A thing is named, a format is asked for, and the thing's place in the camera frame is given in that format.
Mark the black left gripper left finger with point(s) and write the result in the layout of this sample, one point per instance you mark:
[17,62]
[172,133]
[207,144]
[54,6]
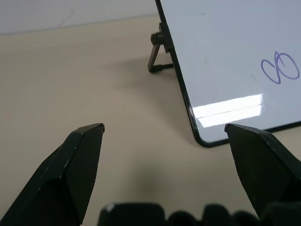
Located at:
[61,179]

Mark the black folding board stand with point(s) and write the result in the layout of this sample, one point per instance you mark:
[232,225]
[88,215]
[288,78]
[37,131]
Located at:
[158,50]

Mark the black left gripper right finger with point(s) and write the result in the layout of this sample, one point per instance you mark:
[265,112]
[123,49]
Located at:
[263,169]

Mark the white board with black frame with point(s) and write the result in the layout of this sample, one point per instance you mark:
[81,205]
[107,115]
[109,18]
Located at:
[230,66]

